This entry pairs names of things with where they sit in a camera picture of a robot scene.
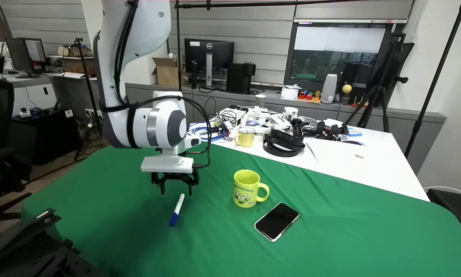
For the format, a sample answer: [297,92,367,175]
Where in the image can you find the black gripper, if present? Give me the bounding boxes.
[140,152,201,197]

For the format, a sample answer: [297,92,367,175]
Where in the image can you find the white marker blue cap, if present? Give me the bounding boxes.
[167,192,187,229]

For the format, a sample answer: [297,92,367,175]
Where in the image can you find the small pale yellow cup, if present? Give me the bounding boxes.
[234,127,257,149]

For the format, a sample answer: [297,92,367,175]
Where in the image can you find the green table cloth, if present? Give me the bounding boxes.
[20,140,461,277]

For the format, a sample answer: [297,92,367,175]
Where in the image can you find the yellow cartoon print mug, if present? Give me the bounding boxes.
[232,167,270,209]

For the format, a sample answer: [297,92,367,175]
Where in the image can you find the black smartphone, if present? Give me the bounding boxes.
[252,201,301,243]

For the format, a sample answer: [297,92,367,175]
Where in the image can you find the open cardboard box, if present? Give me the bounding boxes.
[152,55,181,89]

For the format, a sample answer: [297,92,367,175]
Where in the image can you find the black computer box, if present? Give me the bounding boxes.
[226,61,258,95]

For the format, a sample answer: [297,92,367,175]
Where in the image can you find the black cabinet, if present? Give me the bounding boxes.
[12,106,83,166]

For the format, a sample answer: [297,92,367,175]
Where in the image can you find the black computer monitor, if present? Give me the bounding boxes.
[183,37,235,89]

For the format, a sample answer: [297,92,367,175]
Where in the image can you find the thin black tripod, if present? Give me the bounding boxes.
[71,35,106,163]

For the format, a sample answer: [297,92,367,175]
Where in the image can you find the small white box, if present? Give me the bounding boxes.
[280,83,301,101]

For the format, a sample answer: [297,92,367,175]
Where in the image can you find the flat brown cardboard box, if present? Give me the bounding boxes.
[60,52,98,78]

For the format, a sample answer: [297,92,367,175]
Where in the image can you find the black gadget pile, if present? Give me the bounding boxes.
[290,117,363,143]

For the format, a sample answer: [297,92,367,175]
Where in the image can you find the small red orange objects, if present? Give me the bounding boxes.
[297,90,323,103]

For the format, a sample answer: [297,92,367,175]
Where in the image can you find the white cylinder speaker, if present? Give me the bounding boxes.
[320,72,340,104]

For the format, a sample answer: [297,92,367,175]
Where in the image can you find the small grey monitor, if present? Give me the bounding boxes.
[5,37,51,77]

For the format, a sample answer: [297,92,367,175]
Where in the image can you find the dark framed window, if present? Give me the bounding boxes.
[284,20,409,98]

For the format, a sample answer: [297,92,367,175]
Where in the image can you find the large black tripod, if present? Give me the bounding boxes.
[341,21,415,134]

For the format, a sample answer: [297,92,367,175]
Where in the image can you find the black light stand pole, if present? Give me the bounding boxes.
[404,0,461,158]

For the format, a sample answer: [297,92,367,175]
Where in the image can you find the black chair with white rim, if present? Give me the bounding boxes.
[426,186,461,243]

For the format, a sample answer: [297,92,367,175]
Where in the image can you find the blue cable coil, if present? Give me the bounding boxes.
[189,123,227,143]

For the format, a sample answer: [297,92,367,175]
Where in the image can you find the white cable clutter pile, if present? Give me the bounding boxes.
[209,104,300,135]

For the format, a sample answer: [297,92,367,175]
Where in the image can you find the black coiled strap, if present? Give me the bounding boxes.
[261,127,307,158]

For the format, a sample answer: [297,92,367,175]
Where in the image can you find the black vertical frame pole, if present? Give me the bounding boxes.
[174,0,186,97]

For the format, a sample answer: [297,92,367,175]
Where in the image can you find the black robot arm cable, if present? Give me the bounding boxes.
[112,0,214,172]

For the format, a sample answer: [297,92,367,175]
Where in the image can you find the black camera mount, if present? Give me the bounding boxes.
[0,206,104,277]

